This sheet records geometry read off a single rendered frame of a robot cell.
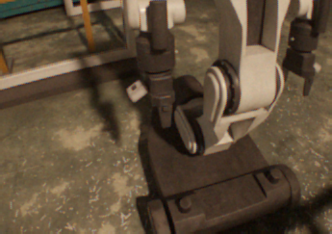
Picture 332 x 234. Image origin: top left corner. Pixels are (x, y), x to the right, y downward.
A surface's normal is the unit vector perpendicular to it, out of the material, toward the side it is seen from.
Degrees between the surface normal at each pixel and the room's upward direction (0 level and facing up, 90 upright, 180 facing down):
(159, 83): 79
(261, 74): 66
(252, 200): 0
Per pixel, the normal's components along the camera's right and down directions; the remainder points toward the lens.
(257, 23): 0.27, 0.51
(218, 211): 0.00, -0.73
